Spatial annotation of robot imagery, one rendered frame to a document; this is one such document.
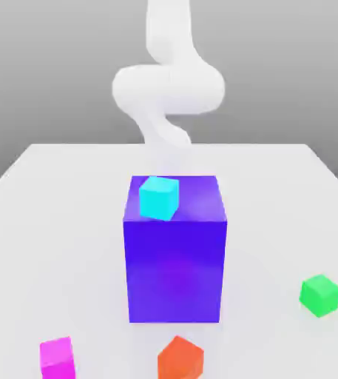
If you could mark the small orange cube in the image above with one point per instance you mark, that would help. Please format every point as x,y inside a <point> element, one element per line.
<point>180,359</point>

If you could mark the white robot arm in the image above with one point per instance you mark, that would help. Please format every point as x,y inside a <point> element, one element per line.
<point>168,88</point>

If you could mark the small cyan cube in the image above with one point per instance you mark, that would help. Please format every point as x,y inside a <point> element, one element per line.
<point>158,198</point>

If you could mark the small magenta cube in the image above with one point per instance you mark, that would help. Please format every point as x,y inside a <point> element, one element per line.
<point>56,358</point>

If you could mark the large purple box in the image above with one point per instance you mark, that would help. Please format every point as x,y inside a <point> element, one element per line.
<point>174,266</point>

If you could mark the small green cube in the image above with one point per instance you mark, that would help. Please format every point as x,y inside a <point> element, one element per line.
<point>321,296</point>

